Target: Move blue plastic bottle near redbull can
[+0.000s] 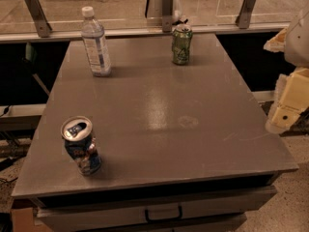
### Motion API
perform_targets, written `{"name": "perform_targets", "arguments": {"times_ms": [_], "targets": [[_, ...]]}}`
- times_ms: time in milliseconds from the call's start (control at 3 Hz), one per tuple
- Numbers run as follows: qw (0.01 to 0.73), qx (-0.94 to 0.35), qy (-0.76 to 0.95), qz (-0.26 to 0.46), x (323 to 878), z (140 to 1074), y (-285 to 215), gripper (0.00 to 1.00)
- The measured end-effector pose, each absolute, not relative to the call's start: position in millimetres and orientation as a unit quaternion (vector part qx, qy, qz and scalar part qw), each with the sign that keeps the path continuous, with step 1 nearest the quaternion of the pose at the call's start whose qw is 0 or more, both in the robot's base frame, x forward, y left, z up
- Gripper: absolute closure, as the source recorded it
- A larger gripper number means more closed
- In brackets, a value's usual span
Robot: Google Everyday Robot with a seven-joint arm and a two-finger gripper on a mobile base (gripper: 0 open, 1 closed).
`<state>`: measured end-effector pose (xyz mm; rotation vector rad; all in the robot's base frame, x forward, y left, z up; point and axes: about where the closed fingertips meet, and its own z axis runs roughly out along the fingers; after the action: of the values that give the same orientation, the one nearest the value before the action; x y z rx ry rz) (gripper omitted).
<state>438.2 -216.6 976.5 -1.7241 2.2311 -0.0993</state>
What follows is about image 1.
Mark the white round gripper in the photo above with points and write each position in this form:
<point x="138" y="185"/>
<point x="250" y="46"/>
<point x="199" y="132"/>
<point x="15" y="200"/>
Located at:
<point x="297" y="42"/>

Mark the clear plastic water bottle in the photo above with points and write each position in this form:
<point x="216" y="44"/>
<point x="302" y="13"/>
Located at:
<point x="93" y="36"/>

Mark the right metal bracket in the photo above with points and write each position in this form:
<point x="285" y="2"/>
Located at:
<point x="245" y="13"/>

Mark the grey drawer with black handle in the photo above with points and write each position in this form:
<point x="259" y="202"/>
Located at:
<point x="203" y="212"/>

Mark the left metal bracket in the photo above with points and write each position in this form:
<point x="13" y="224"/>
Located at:
<point x="42" y="26"/>

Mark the cardboard box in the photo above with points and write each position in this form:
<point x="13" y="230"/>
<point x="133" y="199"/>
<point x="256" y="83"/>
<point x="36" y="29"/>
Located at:
<point x="23" y="221"/>

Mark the green soda can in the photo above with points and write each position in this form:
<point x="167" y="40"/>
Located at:
<point x="181" y="40"/>

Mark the crushed red bull can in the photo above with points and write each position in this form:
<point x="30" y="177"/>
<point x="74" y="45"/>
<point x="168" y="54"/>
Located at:
<point x="80" y="144"/>

